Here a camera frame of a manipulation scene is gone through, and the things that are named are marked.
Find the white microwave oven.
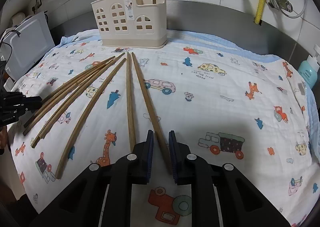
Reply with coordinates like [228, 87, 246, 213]
[1, 12, 54, 81]

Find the cartoon print white cloth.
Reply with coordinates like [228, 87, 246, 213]
[10, 30, 319, 226]

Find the beige plastic utensil holder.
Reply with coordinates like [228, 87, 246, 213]
[91, 0, 167, 49]

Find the teal soap pump bottle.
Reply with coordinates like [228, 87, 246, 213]
[298, 44, 320, 89]

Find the steel water valve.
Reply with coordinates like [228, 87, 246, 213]
[268, 0, 293, 13]

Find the wall power socket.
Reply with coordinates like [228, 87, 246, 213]
[36, 0, 42, 8]

